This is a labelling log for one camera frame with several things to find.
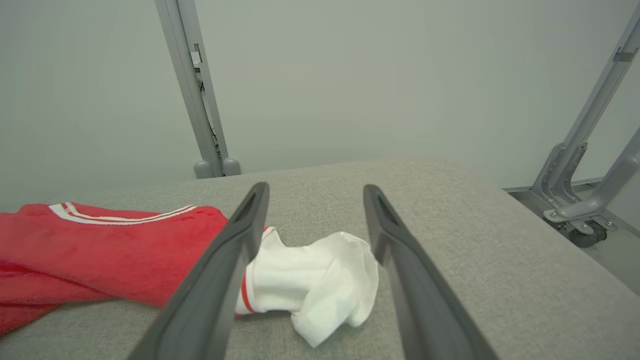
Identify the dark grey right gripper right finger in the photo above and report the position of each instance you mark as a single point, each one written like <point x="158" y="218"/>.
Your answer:
<point x="425" y="300"/>

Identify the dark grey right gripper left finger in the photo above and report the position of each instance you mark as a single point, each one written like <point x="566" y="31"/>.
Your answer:
<point x="210" y="290"/>

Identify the red pants with white stripes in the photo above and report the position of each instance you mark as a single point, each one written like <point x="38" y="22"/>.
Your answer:
<point x="100" y="260"/>

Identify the black caster wheel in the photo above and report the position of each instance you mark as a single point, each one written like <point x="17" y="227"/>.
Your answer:
<point x="587" y="236"/>

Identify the grey metal partition post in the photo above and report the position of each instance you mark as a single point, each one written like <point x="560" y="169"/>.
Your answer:
<point x="192" y="100"/>

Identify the grey metal stand frame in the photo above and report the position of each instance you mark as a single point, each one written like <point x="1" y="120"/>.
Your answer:
<point x="575" y="145"/>

